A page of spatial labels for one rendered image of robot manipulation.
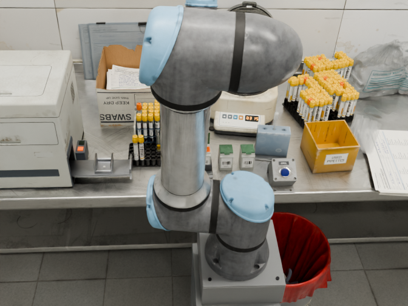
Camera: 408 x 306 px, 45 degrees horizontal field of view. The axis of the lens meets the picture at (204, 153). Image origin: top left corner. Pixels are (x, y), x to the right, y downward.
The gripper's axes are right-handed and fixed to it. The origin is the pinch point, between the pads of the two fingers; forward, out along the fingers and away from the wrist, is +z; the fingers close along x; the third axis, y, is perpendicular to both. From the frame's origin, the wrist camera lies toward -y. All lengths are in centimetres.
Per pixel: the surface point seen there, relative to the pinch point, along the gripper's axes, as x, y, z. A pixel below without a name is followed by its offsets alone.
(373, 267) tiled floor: -24, -85, 108
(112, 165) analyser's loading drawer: 4.1, 26.7, 14.3
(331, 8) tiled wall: -57, -50, -6
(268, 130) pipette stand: -5.7, -20.0, 10.4
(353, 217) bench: -32, -72, 81
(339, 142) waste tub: -9.5, -45.1, 18.9
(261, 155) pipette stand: -4.8, -18.8, 19.4
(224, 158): 1.0, -6.2, 15.2
